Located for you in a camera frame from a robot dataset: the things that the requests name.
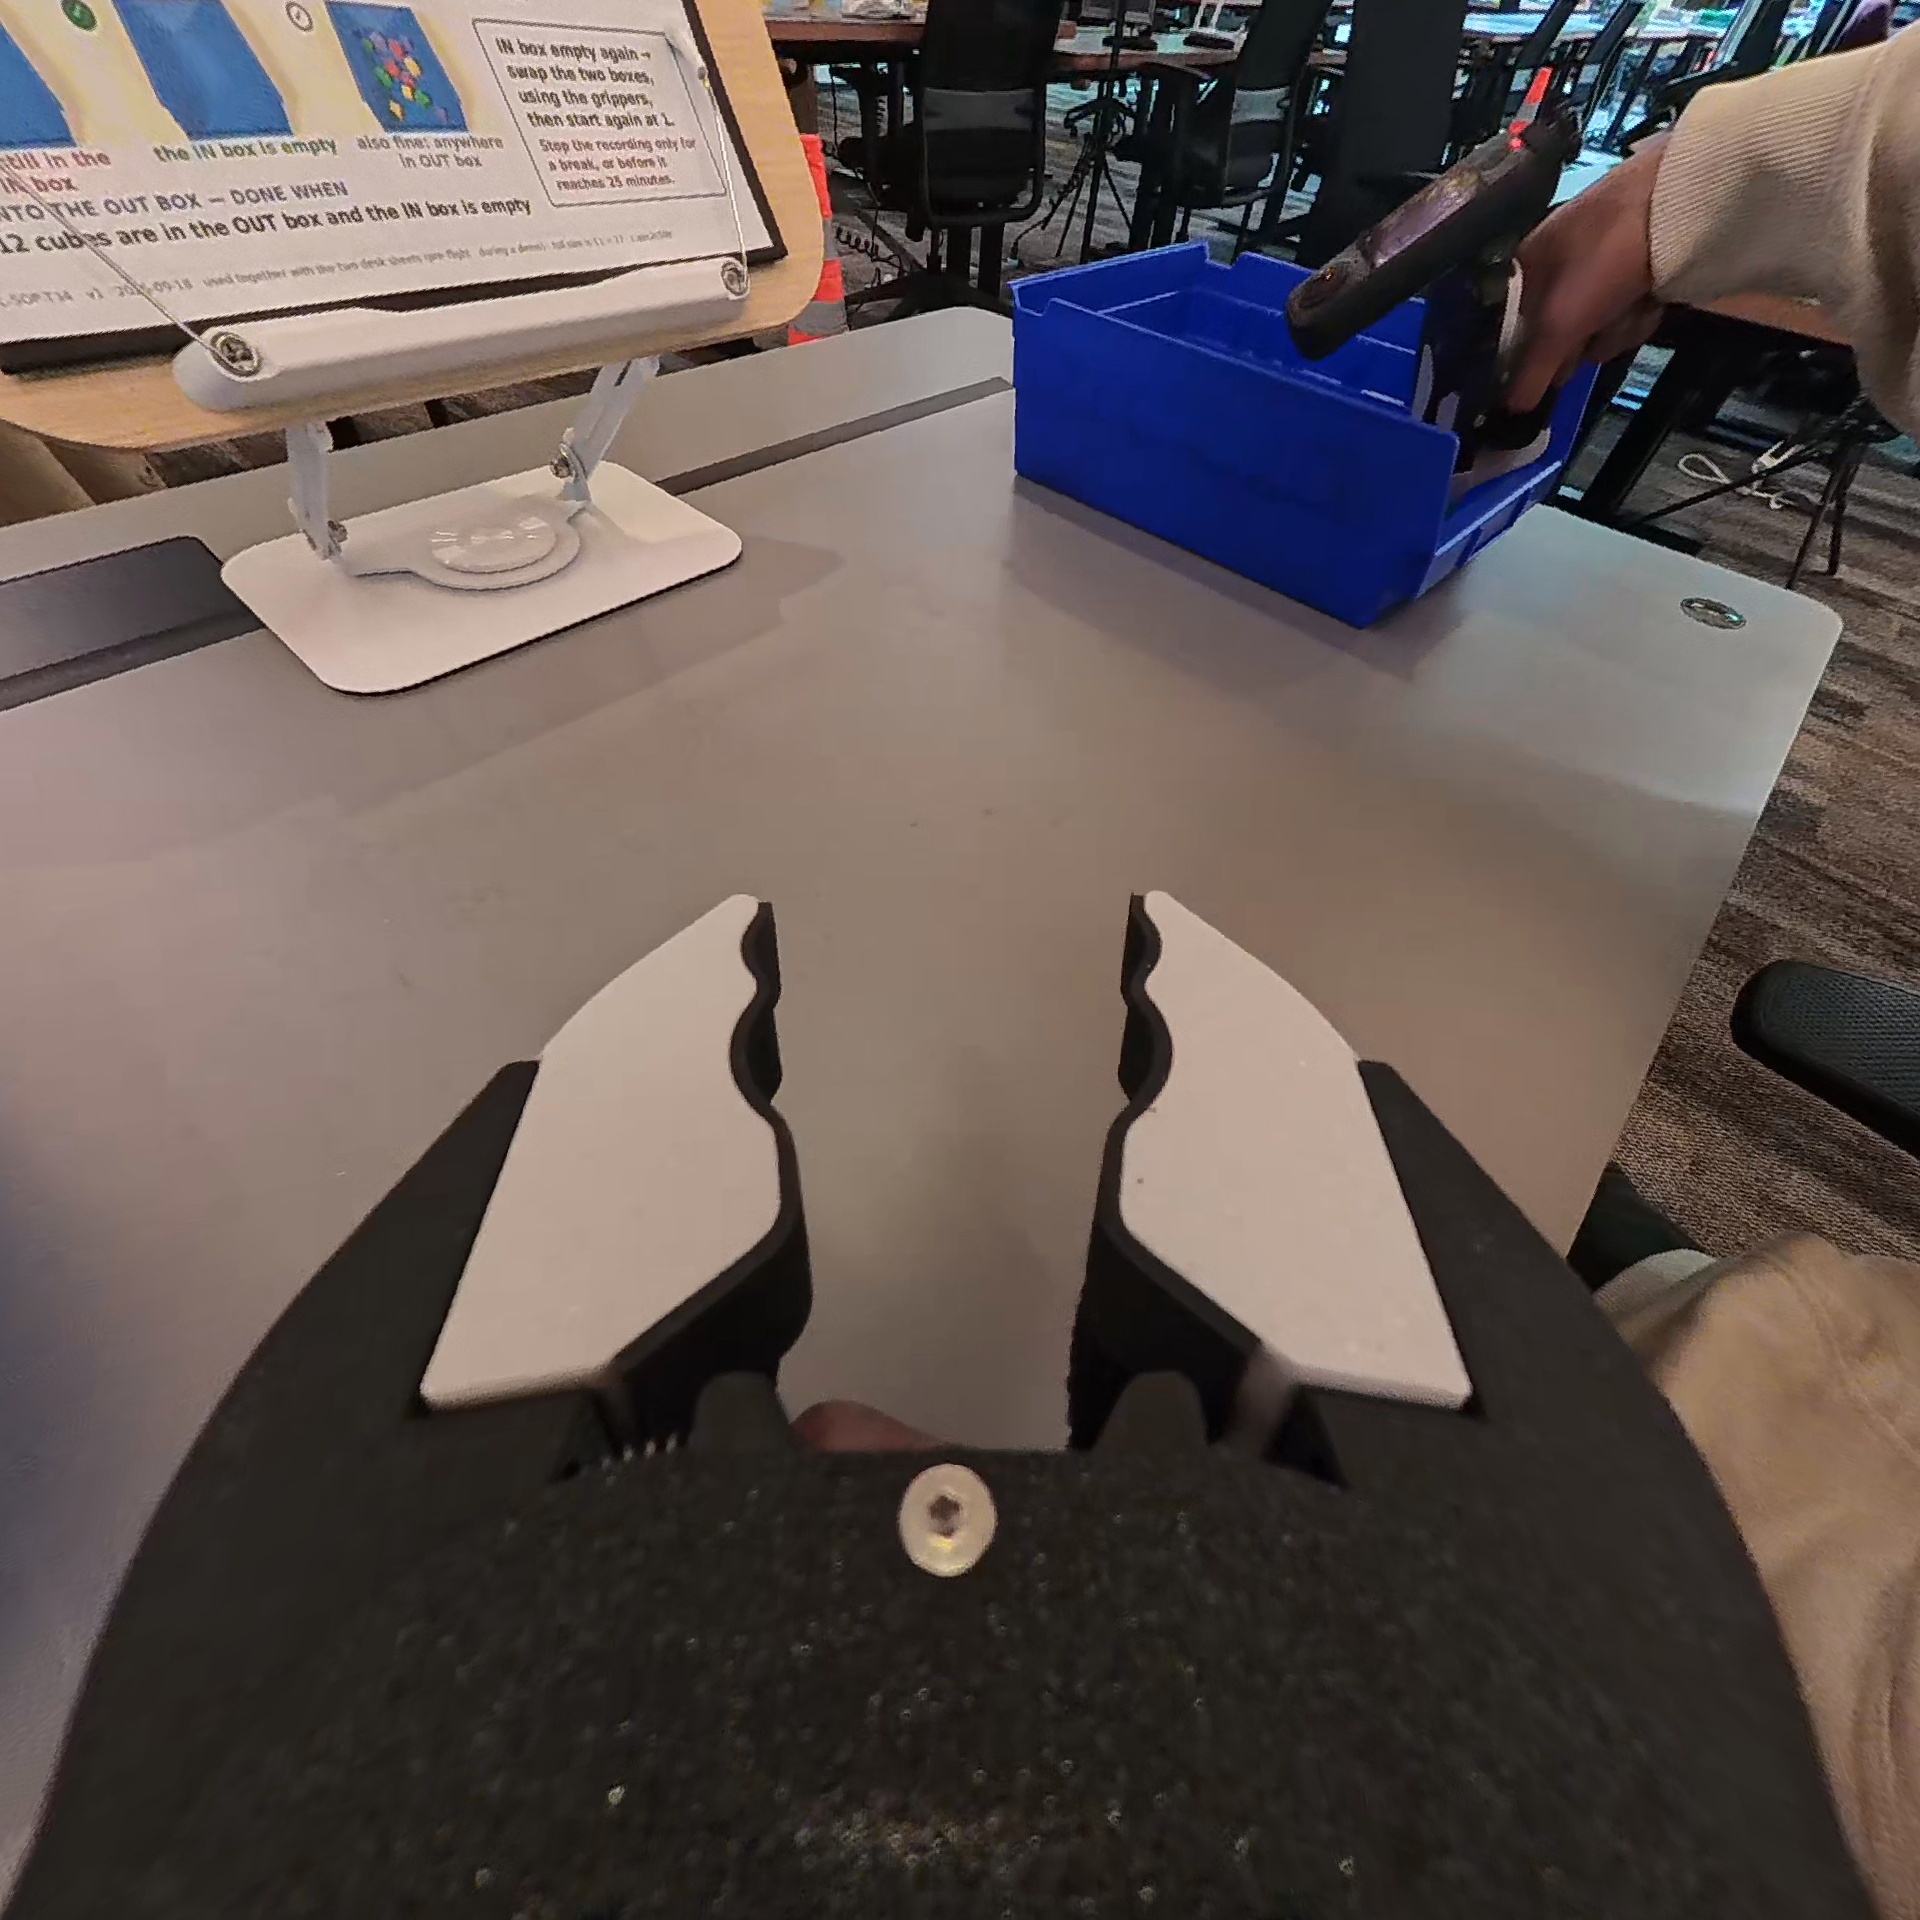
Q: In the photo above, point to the black office chair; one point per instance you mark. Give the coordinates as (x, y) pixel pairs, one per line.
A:
(1244, 105)
(974, 120)

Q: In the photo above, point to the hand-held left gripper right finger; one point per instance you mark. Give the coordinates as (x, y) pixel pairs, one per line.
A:
(1275, 1185)

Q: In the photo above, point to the person's right forearm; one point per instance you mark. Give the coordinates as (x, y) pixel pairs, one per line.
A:
(1798, 194)

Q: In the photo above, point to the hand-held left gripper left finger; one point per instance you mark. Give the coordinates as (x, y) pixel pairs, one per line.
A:
(614, 1185)

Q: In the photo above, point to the blue plastic bin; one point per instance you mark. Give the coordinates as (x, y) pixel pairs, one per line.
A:
(1201, 435)

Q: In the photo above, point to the printed instruction sheet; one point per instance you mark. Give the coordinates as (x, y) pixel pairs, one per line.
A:
(376, 90)

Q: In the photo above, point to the wooden document stand white base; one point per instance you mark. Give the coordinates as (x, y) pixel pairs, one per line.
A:
(493, 600)

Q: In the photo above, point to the orange traffic cone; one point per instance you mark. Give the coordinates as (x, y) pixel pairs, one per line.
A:
(826, 285)

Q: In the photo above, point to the person's left hand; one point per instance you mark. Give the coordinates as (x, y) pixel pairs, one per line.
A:
(856, 1430)

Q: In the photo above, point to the metal table grommet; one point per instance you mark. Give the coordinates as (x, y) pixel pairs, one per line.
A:
(1712, 614)

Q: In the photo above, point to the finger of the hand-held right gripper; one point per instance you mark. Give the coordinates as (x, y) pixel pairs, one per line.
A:
(1458, 383)

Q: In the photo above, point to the black chair armrest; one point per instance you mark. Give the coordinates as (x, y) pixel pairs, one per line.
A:
(1838, 1049)

